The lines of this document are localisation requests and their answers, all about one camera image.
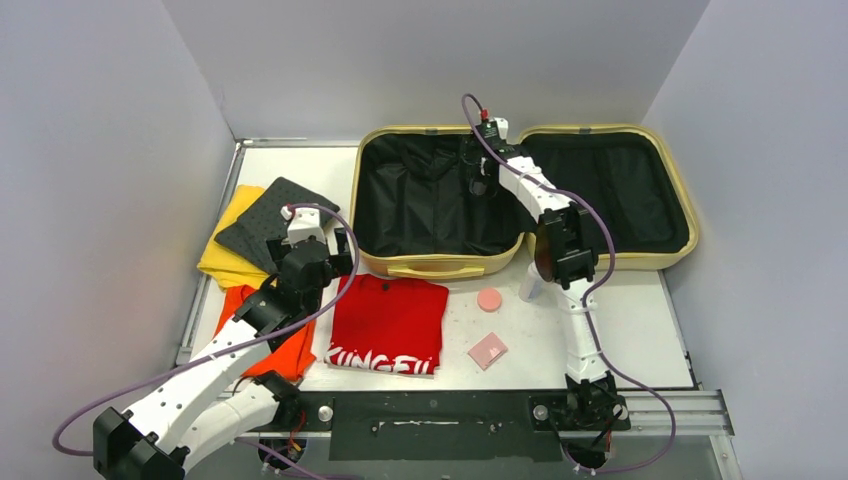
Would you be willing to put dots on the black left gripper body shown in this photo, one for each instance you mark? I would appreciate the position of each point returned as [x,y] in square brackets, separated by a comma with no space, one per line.
[330,274]

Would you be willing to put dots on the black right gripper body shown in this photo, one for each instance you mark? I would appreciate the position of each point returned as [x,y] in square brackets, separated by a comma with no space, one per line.
[480,168]

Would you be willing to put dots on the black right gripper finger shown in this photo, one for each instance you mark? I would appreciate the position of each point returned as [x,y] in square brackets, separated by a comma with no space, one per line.
[491,178]
[472,166]

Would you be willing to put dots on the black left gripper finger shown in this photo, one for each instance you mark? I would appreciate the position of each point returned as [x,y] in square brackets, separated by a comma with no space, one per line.
[342,261]
[278,248]

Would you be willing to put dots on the clear plastic cup bottle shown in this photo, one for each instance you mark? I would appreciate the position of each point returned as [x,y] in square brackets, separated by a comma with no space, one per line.
[479,184]

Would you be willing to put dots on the dark grey dotted cloth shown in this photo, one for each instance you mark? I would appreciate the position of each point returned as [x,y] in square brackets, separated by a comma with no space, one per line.
[262,220]

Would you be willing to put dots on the red printed t-shirt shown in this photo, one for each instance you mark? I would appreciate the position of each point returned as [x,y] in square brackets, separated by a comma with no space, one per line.
[388,326]

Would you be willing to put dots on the white spray bottle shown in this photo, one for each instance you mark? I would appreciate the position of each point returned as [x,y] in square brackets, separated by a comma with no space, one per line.
[532,284]

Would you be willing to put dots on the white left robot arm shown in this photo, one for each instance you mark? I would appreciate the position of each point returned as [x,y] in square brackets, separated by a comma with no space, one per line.
[169,431]

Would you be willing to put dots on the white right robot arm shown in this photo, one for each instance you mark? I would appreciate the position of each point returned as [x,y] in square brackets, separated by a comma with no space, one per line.
[563,256]

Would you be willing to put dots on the yellow folded t-shirt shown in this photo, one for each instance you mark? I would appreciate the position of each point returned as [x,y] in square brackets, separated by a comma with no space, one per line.
[226,268]

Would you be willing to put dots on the yellow open suitcase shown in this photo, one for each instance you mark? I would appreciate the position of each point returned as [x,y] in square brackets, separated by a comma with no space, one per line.
[414,215]

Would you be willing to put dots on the orange folded t-shirt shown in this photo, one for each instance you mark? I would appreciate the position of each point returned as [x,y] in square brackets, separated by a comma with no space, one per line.
[291,359]

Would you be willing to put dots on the round pink soap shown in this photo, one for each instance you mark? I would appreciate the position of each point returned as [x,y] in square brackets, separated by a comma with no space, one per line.
[489,299]

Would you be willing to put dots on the pink square sponge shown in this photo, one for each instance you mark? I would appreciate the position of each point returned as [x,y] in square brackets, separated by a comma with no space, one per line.
[487,351]

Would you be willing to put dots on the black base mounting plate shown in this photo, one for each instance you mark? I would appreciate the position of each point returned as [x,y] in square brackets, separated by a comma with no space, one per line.
[449,425]

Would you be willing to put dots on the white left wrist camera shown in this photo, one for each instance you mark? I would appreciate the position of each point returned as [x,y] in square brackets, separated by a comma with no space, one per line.
[303,223]

